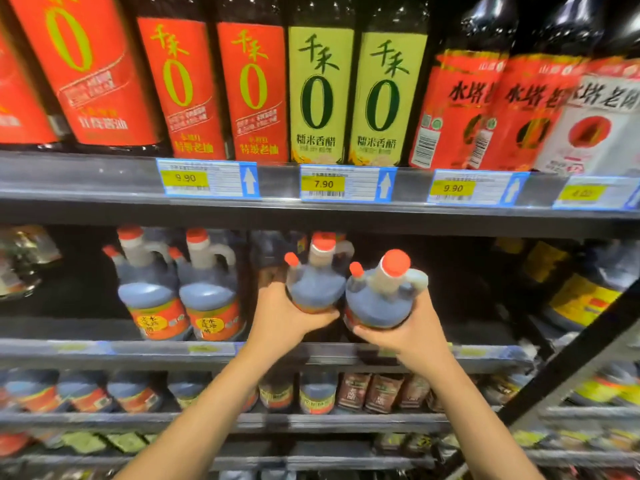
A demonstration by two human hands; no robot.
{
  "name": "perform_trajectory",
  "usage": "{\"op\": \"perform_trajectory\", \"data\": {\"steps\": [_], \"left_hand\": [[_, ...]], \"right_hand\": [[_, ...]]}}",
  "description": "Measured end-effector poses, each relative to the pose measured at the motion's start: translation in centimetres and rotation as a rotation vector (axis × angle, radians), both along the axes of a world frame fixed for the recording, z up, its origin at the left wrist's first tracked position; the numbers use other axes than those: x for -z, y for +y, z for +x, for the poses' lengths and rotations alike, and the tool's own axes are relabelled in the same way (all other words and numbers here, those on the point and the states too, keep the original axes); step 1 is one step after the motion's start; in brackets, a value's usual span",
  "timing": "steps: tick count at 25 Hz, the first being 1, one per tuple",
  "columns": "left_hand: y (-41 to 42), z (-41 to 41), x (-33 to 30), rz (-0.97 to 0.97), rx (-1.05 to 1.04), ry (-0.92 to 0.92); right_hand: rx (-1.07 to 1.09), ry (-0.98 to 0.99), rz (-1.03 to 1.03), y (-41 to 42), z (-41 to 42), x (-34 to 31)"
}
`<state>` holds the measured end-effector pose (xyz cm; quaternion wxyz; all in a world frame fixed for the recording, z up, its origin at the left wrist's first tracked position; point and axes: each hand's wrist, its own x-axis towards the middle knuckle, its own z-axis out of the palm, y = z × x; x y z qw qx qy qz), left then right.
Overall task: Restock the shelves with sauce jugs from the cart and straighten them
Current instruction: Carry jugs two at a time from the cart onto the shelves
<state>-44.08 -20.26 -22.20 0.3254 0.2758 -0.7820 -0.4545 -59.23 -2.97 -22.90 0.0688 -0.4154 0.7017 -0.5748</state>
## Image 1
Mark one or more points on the person's left forearm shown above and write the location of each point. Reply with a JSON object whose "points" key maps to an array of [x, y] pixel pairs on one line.
{"points": [[200, 419]]}

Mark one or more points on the white label vinegar bottle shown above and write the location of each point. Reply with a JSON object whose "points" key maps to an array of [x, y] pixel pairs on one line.
{"points": [[595, 124]]}

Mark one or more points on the dark vinegar jug red cap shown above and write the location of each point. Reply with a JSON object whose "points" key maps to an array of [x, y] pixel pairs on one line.
{"points": [[316, 287], [210, 299], [377, 304], [150, 299]]}

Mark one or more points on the red label soy sauce bottle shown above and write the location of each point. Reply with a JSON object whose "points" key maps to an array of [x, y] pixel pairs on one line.
{"points": [[255, 94], [20, 104], [95, 74], [182, 89]]}

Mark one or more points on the row of small dark jugs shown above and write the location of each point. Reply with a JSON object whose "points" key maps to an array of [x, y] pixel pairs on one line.
{"points": [[130, 392]]}

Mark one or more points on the yellow label dark bottle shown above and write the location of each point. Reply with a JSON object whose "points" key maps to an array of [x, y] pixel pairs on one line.
{"points": [[607, 387], [585, 294], [542, 259]]}

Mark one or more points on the person's right forearm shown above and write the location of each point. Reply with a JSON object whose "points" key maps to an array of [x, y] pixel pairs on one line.
{"points": [[475, 424]]}

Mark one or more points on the red wrapped vinegar bottle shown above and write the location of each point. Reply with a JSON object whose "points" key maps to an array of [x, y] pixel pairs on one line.
{"points": [[455, 109], [525, 114]]}

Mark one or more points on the person's right thumb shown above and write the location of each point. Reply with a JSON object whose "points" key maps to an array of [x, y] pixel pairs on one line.
{"points": [[374, 335]]}

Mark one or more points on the green flat packets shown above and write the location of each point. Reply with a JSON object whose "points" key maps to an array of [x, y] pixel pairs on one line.
{"points": [[107, 441]]}

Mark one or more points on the clear plastic packets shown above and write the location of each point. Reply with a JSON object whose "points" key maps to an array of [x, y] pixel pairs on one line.
{"points": [[20, 259]]}

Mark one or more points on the grey metal shelf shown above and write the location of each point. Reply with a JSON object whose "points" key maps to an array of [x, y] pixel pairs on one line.
{"points": [[300, 462], [100, 194], [325, 422], [125, 352]]}

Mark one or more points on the person's left hand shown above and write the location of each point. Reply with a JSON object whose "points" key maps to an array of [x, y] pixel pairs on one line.
{"points": [[275, 319]]}

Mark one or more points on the person's left thumb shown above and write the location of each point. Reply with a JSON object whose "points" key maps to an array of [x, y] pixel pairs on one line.
{"points": [[320, 318]]}

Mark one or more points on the brown sauce packet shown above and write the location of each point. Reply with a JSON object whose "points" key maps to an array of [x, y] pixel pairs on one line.
{"points": [[382, 393], [352, 391], [414, 390]]}

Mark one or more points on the black diagonal metal bar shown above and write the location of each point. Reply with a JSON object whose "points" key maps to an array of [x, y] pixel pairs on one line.
{"points": [[570, 359]]}

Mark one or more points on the person's right hand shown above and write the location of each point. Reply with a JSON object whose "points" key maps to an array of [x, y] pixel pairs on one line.
{"points": [[415, 342]]}

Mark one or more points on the green label vinegar bottle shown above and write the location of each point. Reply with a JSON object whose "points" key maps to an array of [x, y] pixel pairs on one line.
{"points": [[385, 99], [320, 94]]}

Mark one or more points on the blue and yellow price tag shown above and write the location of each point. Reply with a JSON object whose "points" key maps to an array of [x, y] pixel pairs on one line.
{"points": [[207, 178], [475, 188], [595, 193], [347, 183]]}

